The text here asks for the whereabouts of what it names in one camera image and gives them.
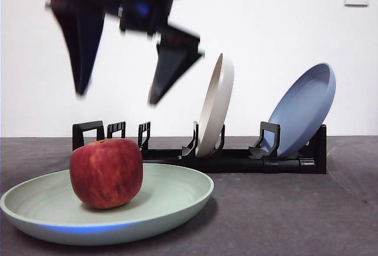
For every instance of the red apple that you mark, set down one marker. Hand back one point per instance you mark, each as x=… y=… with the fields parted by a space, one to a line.
x=106 y=173

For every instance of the cream plate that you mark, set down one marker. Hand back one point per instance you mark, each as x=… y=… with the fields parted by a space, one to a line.
x=217 y=105

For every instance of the black plate rack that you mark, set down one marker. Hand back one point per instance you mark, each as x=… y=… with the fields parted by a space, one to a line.
x=236 y=166

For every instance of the blue plate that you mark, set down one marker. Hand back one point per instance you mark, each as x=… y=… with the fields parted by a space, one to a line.
x=304 y=102

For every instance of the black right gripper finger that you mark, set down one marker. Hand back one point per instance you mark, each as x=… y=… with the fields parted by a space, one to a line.
x=81 y=46
x=171 y=67

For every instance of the pale green plate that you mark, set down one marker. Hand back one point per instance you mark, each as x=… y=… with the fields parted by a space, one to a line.
x=165 y=191

